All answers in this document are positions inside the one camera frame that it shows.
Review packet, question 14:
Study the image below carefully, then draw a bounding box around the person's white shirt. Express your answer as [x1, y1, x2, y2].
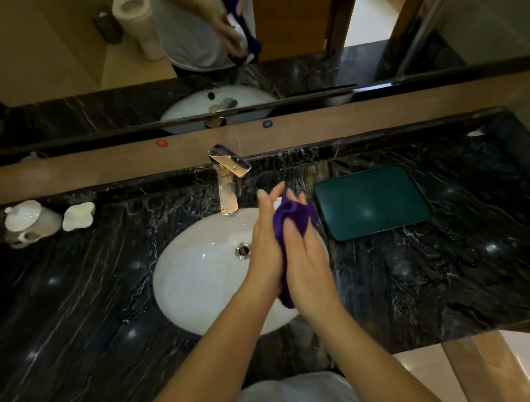
[238, 370, 359, 402]

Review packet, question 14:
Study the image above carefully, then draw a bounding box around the person's right hand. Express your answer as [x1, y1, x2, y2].
[283, 188, 339, 320]

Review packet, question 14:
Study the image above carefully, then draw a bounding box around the dark green rectangular tray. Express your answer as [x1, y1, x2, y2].
[312, 164, 434, 242]

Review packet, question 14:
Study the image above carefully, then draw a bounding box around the white flower-shaped ceramic dish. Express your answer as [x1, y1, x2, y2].
[62, 202, 96, 232]

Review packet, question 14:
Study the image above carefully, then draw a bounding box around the person's left hand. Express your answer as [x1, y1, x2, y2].
[243, 181, 287, 302]

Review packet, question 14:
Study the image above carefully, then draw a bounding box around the wall mirror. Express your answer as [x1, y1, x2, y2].
[0, 0, 530, 155]

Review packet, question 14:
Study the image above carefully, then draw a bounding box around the person's left forearm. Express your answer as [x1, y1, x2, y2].
[154, 286, 279, 402]

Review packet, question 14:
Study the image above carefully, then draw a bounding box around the white oval sink basin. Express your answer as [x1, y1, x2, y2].
[152, 207, 332, 336]

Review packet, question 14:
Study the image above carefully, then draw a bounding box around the chrome faucet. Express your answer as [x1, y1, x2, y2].
[208, 144, 252, 216]

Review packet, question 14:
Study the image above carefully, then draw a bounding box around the purple cleaning cloth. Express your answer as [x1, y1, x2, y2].
[272, 195, 320, 310]

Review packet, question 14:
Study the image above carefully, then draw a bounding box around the person's right forearm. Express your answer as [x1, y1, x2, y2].
[296, 302, 441, 402]

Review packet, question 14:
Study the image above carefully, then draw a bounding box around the white ceramic lidded pot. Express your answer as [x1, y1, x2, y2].
[3, 200, 63, 249]

